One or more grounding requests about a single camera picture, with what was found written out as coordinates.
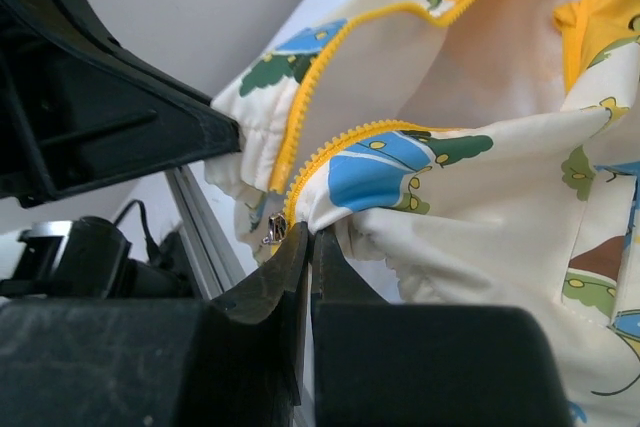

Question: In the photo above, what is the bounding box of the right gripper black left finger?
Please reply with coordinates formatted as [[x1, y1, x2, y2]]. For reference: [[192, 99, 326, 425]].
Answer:
[[1, 224, 309, 426]]

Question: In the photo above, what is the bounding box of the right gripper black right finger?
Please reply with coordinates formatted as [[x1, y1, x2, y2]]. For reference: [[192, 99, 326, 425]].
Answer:
[[311, 230, 570, 426]]

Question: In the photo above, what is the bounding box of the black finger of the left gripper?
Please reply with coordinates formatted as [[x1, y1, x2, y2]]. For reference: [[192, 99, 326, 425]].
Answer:
[[1, 0, 240, 208]]

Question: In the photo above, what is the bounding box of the silver zipper pull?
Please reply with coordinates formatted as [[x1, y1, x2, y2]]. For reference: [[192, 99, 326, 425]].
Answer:
[[261, 212, 288, 247]]

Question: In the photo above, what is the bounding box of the yellow hooded printed kids jacket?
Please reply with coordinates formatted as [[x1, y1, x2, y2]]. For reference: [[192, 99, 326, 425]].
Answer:
[[204, 0, 639, 426]]

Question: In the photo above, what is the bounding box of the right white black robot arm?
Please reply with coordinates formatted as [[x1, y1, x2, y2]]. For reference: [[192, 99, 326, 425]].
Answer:
[[1, 217, 571, 426]]

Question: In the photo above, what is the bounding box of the aluminium front rail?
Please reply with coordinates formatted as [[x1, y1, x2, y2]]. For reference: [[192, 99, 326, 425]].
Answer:
[[165, 165, 246, 300]]

